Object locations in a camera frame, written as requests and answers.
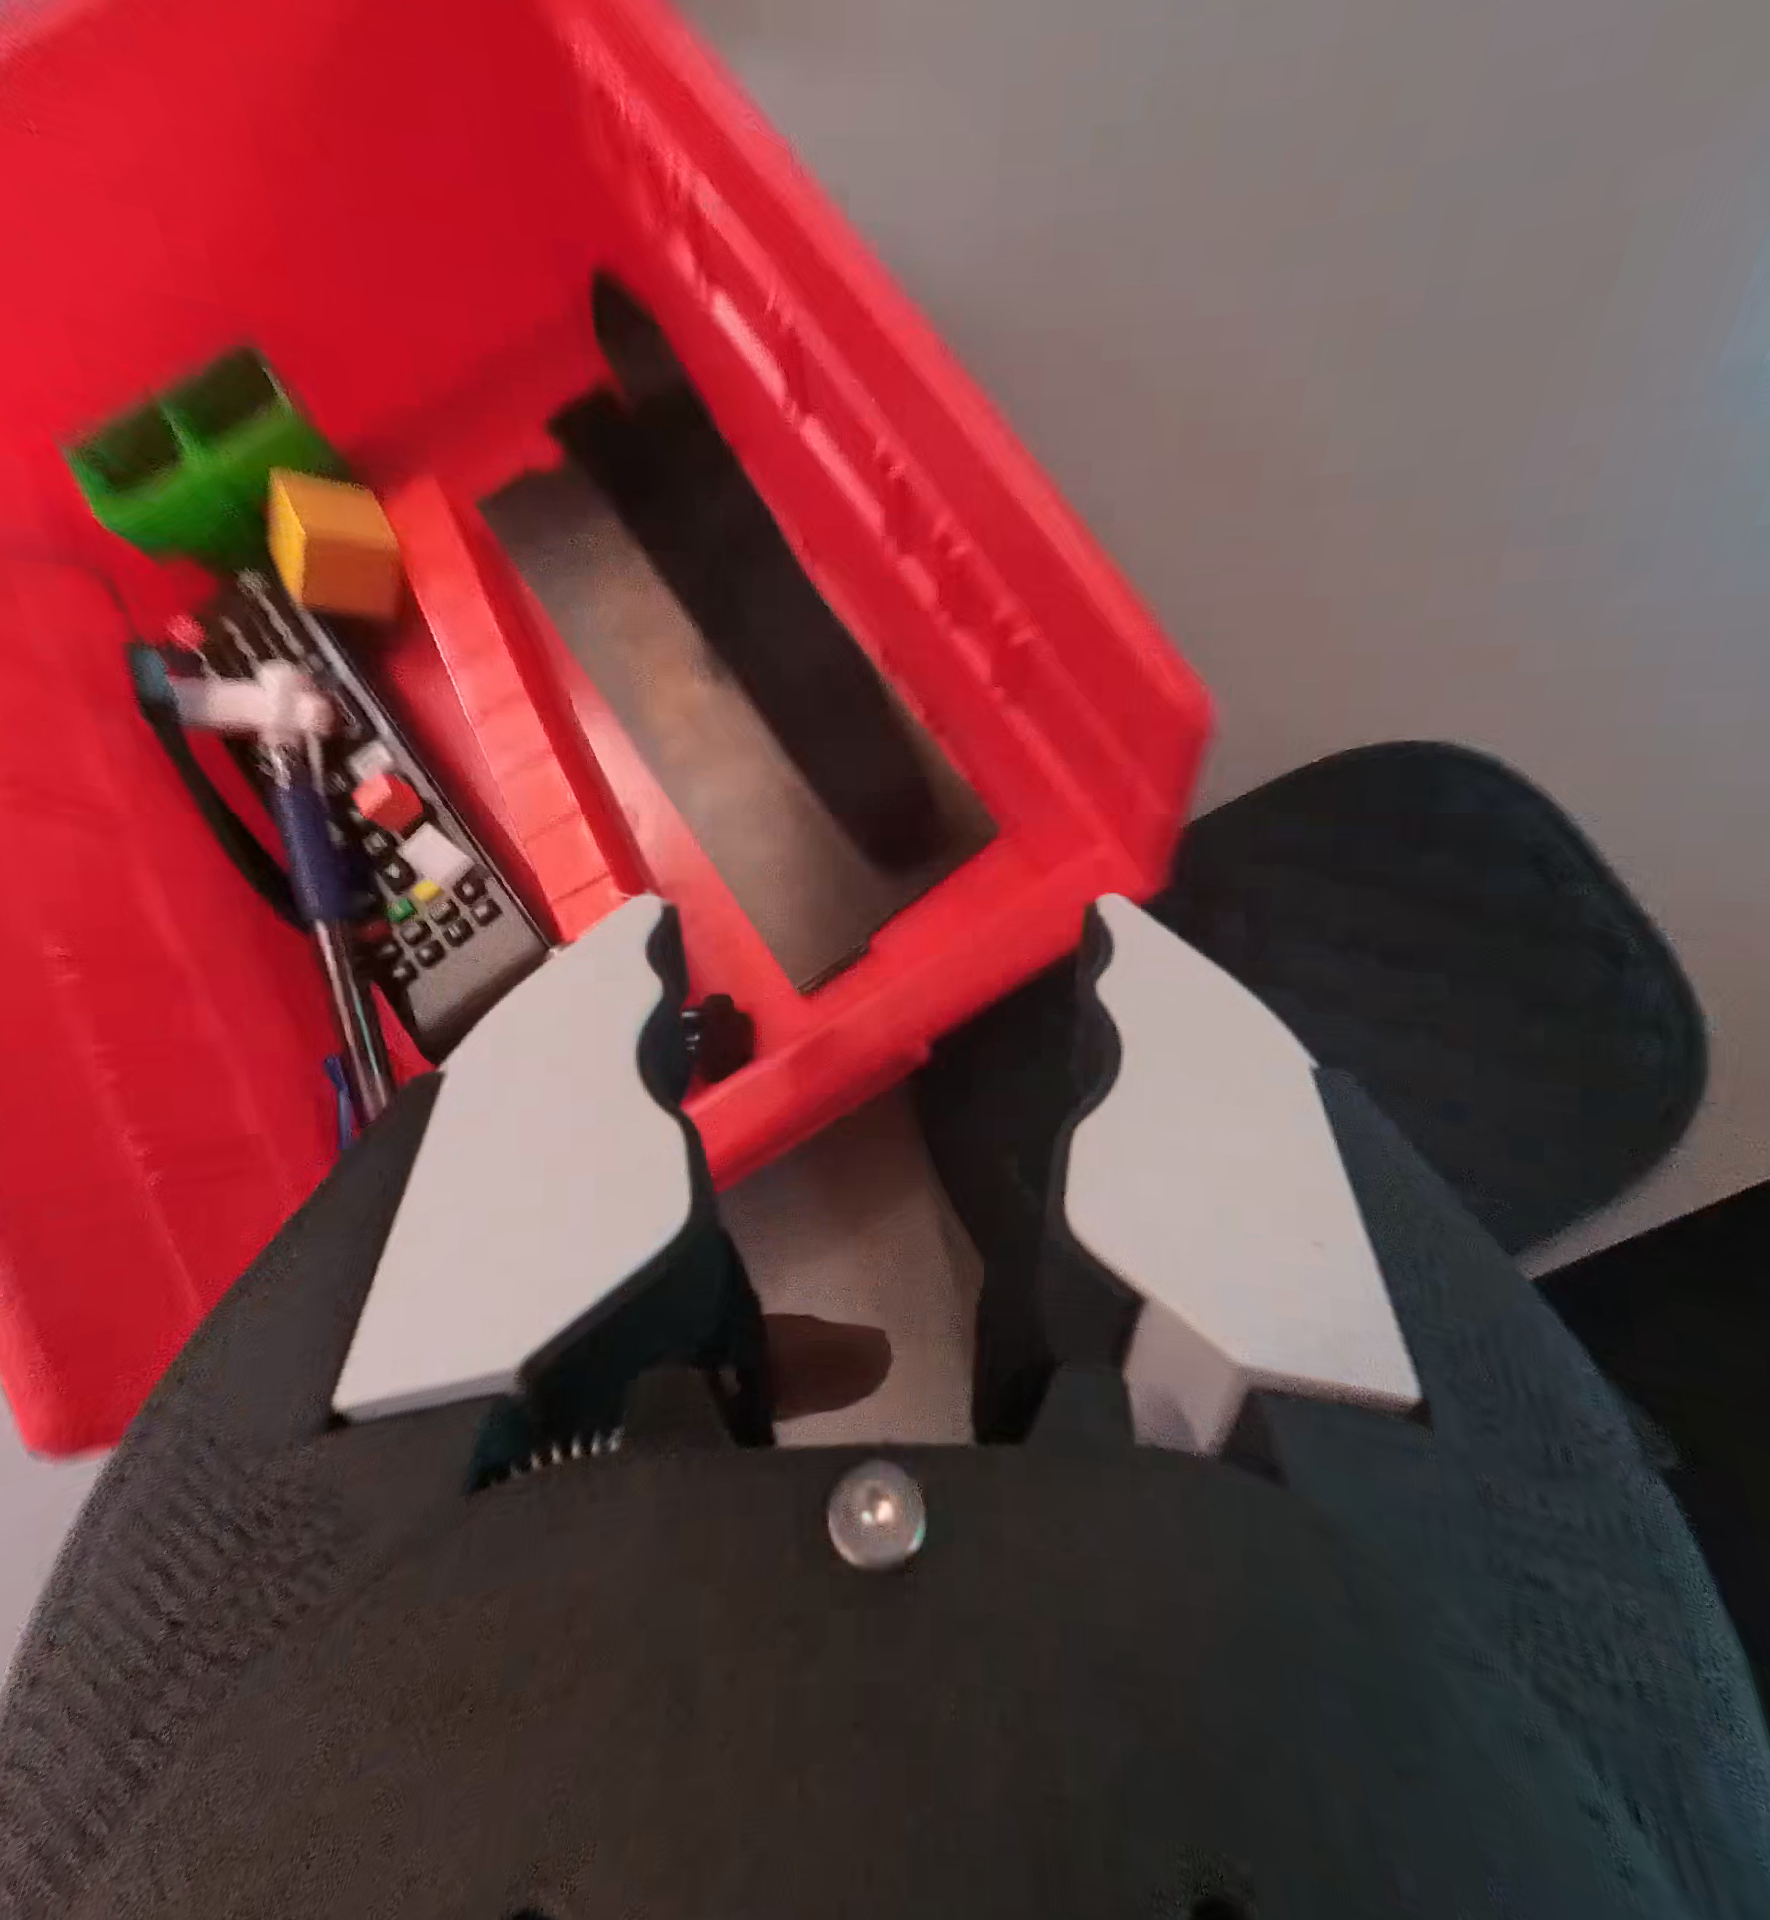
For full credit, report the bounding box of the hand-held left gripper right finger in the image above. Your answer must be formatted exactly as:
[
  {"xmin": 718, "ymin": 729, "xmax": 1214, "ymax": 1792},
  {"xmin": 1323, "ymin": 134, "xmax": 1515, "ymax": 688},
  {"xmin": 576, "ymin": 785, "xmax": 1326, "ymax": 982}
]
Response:
[{"xmin": 1061, "ymin": 895, "xmax": 1432, "ymax": 1459}]

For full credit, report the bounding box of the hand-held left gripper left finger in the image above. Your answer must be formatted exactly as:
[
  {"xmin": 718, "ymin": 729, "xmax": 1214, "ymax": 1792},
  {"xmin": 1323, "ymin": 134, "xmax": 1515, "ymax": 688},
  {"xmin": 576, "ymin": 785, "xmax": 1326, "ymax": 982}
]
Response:
[{"xmin": 332, "ymin": 897, "xmax": 718, "ymax": 1429}]

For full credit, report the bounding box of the red plastic bin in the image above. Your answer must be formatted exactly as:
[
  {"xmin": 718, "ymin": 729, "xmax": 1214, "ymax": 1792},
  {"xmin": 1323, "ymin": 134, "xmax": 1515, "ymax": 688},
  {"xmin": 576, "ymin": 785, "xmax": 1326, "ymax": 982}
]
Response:
[{"xmin": 0, "ymin": 0, "xmax": 1219, "ymax": 1459}]

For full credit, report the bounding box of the person's left hand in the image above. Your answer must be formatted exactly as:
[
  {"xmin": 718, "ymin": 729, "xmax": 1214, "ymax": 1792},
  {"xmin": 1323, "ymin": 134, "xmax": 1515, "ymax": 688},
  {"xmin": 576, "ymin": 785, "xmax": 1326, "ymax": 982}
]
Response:
[{"xmin": 766, "ymin": 1313, "xmax": 895, "ymax": 1421}]

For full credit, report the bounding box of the yellow block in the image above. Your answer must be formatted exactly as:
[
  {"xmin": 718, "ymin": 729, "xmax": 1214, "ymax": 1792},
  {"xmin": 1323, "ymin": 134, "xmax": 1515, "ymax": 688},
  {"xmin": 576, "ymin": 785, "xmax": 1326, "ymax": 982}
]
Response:
[{"xmin": 268, "ymin": 469, "xmax": 406, "ymax": 624}]

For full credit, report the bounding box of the green plastic block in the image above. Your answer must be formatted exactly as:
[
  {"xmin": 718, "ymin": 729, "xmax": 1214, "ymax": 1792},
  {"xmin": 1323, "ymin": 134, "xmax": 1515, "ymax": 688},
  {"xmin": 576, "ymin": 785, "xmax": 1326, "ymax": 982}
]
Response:
[{"xmin": 64, "ymin": 348, "xmax": 337, "ymax": 566}]

